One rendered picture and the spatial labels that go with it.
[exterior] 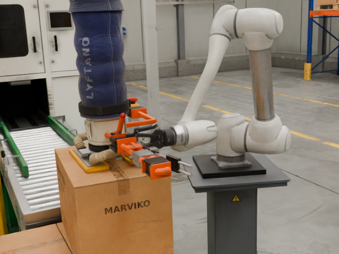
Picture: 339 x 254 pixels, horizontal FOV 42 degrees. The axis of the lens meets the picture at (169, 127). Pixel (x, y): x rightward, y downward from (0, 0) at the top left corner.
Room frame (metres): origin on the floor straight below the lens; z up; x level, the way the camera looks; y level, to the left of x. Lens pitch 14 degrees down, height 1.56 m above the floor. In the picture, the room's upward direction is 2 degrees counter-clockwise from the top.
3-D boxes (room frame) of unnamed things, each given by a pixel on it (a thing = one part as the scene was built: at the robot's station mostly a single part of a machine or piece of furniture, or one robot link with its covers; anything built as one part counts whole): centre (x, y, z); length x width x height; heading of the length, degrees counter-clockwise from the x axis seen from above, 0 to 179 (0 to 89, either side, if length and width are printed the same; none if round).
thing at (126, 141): (1.74, 0.19, 1.07); 0.10 x 0.08 x 0.06; 114
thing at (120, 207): (1.96, 0.29, 0.74); 0.60 x 0.40 x 0.40; 21
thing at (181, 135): (1.82, -0.03, 1.08); 0.09 x 0.06 x 0.09; 24
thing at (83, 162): (1.93, 0.38, 0.97); 0.34 x 0.10 x 0.05; 24
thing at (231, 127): (2.33, -0.34, 0.94); 0.18 x 0.16 x 0.22; 62
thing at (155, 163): (1.42, 0.05, 1.08); 0.08 x 0.07 x 0.05; 24
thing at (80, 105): (1.97, 0.29, 1.19); 0.23 x 0.23 x 0.04
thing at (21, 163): (3.55, 1.34, 0.60); 1.60 x 0.10 x 0.09; 25
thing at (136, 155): (1.55, 0.10, 1.07); 0.07 x 0.07 x 0.04; 24
